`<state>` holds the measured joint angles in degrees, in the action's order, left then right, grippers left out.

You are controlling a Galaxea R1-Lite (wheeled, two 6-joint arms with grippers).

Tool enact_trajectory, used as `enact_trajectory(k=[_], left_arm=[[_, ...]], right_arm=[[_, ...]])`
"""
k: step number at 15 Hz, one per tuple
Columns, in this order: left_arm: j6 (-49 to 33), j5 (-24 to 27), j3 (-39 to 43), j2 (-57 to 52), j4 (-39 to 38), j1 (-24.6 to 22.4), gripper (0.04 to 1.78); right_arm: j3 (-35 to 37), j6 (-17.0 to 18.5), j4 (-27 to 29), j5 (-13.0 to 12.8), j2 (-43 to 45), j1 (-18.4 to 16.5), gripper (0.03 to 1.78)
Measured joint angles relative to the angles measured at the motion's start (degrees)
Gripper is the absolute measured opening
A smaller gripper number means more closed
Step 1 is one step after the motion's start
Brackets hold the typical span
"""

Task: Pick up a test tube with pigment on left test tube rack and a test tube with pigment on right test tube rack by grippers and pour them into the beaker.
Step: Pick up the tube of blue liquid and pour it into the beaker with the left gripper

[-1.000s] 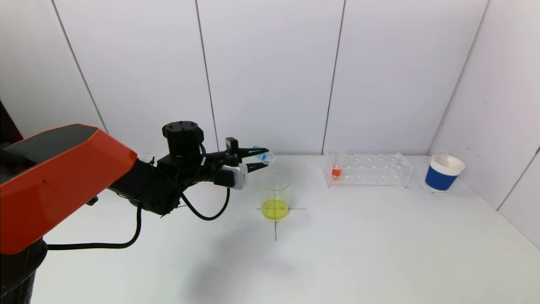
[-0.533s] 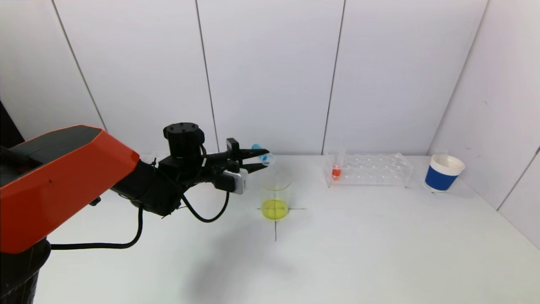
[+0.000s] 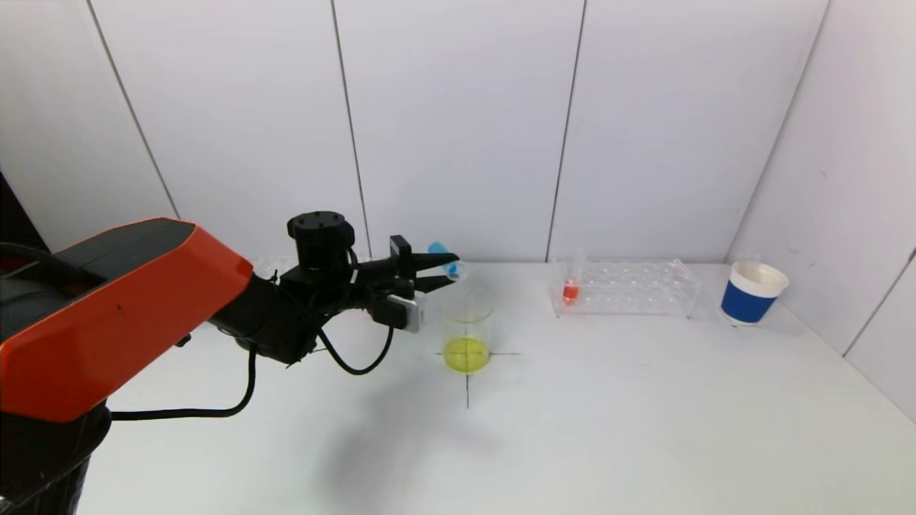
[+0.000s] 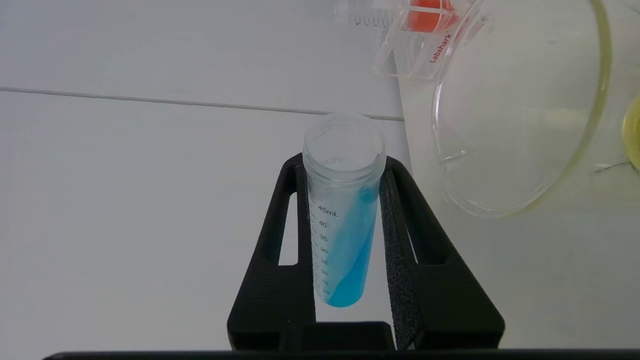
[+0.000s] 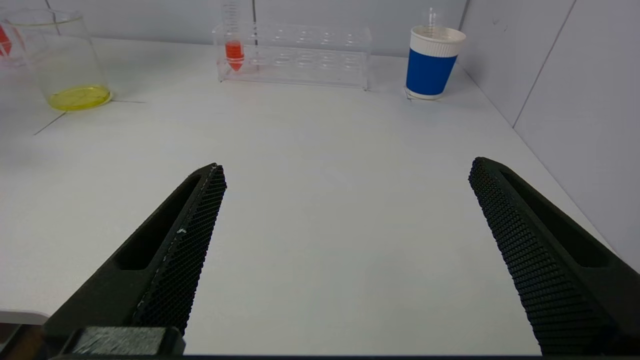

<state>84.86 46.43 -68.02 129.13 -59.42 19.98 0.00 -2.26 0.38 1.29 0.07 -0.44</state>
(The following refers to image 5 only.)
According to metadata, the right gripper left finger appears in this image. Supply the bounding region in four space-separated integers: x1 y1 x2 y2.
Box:
42 162 228 351

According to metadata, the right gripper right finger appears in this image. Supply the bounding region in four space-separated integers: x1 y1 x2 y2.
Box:
468 156 640 356

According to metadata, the yellow pigment test tube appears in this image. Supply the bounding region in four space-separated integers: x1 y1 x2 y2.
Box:
425 7 441 38

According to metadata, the clear glass beaker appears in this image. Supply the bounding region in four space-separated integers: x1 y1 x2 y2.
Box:
0 7 114 112

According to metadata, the red pigment test tube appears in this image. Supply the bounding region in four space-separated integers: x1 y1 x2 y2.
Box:
0 24 14 57
221 0 246 73

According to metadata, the blue paper cup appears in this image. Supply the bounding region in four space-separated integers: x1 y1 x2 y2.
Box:
404 25 467 101

